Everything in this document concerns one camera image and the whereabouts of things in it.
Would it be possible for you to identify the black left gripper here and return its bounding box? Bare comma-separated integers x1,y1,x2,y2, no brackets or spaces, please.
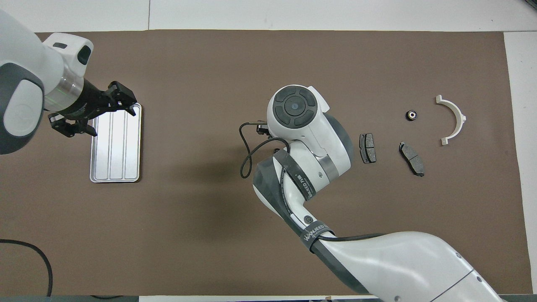
49,79,138,138

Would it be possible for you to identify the silver metal tray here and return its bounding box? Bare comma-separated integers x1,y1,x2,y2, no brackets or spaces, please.
90,103,142,183

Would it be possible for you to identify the brown table mat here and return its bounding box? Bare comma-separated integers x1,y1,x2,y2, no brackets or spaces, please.
0,29,533,296

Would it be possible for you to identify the dark rectangular brake pad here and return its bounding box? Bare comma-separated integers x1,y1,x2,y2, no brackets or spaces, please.
359,133,377,164

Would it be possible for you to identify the grey elongated brake pad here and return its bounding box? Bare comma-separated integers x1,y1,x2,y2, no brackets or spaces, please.
399,142,425,177

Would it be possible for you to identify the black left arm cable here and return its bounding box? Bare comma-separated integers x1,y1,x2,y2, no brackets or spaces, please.
0,239,53,302

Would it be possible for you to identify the white half-ring bracket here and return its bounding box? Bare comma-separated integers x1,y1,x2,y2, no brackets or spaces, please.
435,95,467,146

